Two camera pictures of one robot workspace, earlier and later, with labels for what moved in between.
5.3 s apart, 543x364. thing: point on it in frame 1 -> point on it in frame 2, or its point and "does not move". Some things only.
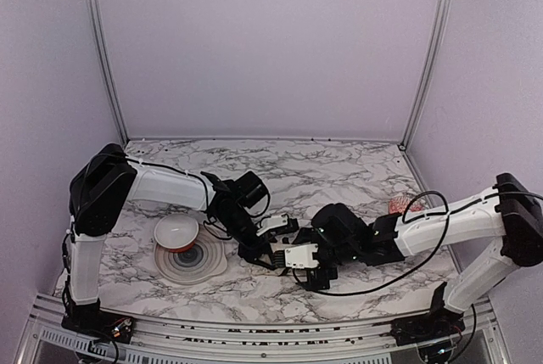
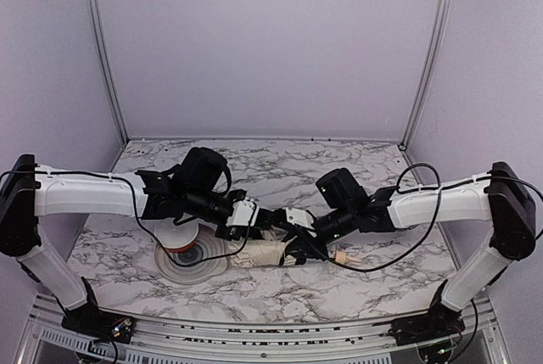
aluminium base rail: (47, 339) does not move
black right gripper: (314, 276) -> (306, 233)
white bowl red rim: (176, 232) does not move
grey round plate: (203, 261) does not move
